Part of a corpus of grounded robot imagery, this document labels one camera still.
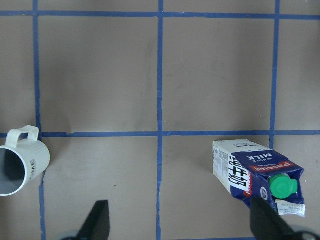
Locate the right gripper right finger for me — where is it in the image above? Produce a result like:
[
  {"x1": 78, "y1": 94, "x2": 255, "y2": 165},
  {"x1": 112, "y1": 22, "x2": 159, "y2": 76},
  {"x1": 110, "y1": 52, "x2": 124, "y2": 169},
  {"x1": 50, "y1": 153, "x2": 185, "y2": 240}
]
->
[{"x1": 250, "y1": 197, "x2": 300, "y2": 240}]

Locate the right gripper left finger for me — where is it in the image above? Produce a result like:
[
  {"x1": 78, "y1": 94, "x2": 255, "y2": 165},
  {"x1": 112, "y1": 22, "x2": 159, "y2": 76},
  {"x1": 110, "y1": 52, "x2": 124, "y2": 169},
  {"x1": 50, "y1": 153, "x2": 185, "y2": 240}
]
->
[{"x1": 77, "y1": 200, "x2": 111, "y2": 240}]

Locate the blue white milk carton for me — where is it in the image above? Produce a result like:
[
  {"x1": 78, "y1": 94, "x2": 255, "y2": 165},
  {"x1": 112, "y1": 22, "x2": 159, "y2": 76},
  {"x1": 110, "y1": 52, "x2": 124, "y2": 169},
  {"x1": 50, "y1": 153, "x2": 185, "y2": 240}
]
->
[{"x1": 212, "y1": 139, "x2": 306, "y2": 217}]

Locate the grey white mug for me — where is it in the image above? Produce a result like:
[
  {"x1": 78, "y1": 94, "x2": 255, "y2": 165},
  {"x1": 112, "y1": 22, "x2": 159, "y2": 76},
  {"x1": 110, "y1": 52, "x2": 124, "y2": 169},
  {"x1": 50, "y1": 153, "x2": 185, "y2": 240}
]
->
[{"x1": 0, "y1": 125, "x2": 51, "y2": 197}]

